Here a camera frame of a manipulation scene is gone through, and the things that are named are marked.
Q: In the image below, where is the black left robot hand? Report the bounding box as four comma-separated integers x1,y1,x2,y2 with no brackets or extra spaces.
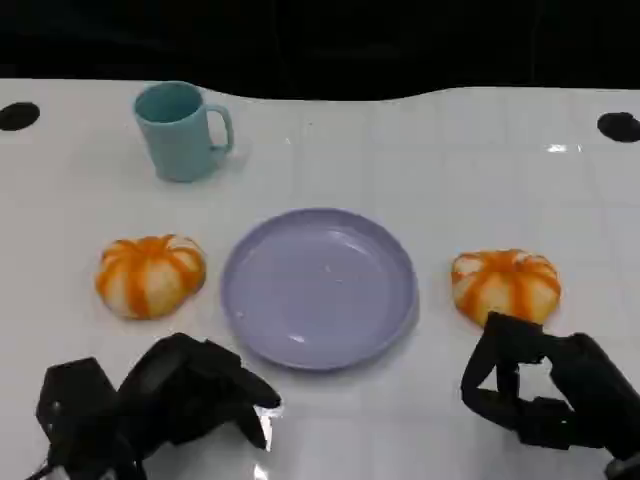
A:
116,333,283,462

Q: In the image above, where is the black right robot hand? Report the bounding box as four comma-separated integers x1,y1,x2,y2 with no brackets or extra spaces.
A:
460,310,640,462

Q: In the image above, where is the orange and white bread roll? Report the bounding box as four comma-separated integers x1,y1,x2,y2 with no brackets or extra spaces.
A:
450,248,562,329
94,233,208,321

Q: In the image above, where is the lilac plate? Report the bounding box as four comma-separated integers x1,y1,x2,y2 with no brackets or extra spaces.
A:
220,207,420,372

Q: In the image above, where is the pale green mug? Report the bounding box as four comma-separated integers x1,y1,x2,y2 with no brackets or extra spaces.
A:
132,81,235,184

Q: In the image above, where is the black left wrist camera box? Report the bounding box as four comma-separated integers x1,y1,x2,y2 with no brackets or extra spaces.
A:
35,356,122,469

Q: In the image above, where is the black table cable grommet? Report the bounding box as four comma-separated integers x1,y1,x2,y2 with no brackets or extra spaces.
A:
0,101,42,133
596,111,640,143

